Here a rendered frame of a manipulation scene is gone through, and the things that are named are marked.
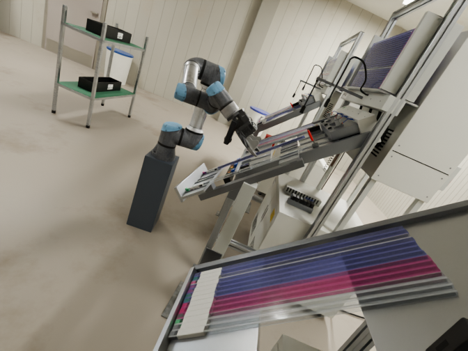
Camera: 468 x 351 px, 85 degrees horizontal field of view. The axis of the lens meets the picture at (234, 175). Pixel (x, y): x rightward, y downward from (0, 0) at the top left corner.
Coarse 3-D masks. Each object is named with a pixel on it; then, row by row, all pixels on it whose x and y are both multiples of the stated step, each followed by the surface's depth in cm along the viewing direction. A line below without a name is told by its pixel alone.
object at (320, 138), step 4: (316, 124) 186; (320, 128) 170; (320, 132) 160; (308, 136) 161; (312, 136) 157; (316, 136) 154; (320, 136) 151; (324, 136) 148; (328, 136) 145; (300, 140) 159; (304, 140) 157; (308, 140) 154; (316, 140) 147; (320, 140) 144; (324, 140) 142; (328, 140) 139; (336, 140) 133; (300, 144) 151; (304, 144) 148; (308, 144) 145; (320, 144) 137; (324, 144) 134
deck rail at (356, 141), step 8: (352, 136) 125; (360, 136) 124; (328, 144) 128; (336, 144) 127; (344, 144) 126; (352, 144) 126; (360, 144) 125; (304, 152) 131; (312, 152) 130; (320, 152) 129; (328, 152) 129; (336, 152) 128; (304, 160) 132; (312, 160) 131; (256, 168) 138; (264, 168) 137
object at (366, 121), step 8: (344, 112) 151; (352, 112) 143; (360, 112) 136; (368, 112) 130; (352, 120) 134; (360, 120) 123; (368, 120) 123; (376, 120) 122; (360, 128) 124; (368, 128) 124
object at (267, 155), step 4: (260, 148) 179; (264, 148) 175; (248, 152) 184; (256, 152) 174; (268, 152) 162; (260, 156) 160; (264, 156) 157; (268, 156) 153; (244, 160) 165; (248, 160) 160; (252, 160) 157; (256, 160) 154; (260, 160) 151; (264, 160) 147; (252, 164) 149
